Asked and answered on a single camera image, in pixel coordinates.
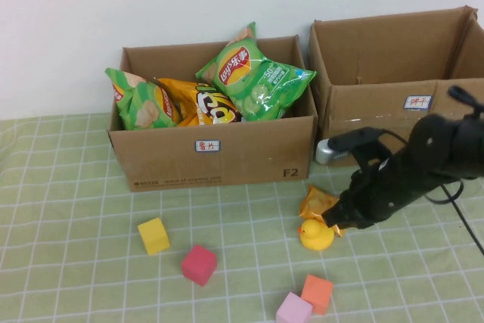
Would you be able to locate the taped cardboard box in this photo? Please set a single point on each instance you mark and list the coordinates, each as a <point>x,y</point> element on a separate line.
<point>378,54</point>

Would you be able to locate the yellow-orange snack packet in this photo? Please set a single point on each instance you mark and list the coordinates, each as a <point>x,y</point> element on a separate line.
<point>314,202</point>

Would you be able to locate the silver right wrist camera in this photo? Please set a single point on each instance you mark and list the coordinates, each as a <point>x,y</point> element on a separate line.
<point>331,153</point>

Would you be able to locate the red foam cube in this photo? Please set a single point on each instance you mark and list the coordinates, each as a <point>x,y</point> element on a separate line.
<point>198,265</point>

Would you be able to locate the pink foam cube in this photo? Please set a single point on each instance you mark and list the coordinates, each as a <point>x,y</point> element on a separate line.
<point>293,309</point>

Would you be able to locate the green checked tablecloth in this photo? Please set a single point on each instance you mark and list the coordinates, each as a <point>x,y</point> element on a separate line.
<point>113,262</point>

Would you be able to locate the cardboard box with F2 print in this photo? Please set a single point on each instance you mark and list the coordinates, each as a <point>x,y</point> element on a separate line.
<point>246,156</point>

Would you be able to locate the green cucumber Lay's chips bag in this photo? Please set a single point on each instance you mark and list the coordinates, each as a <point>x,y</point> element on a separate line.
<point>257,84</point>

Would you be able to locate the green striped Lay's chips bag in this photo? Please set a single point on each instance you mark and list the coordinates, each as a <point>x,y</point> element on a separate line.
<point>143,107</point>

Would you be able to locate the two-character label, taped box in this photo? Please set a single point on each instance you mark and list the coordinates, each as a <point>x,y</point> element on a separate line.
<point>417,102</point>

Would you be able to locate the yellow rubber duck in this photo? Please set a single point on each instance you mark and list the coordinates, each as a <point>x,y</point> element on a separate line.
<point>317,238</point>

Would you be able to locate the yellow foam cube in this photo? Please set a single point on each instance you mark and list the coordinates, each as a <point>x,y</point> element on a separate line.
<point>153,236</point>

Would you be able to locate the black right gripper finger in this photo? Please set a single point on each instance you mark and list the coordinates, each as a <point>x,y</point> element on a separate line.
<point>349,226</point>
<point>334,209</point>

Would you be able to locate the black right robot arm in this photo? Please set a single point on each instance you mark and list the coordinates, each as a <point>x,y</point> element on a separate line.
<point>438,141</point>

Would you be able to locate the orange foam cube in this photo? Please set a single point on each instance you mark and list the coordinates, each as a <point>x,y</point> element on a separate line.
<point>317,294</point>

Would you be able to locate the two-character label, F2 box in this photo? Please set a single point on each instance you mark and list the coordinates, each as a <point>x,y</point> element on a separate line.
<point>207,146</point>

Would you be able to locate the orange chips bag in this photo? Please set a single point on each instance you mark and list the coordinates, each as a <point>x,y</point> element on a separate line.
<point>200,105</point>

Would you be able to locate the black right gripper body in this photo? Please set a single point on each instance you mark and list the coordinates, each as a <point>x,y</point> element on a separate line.
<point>389,190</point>

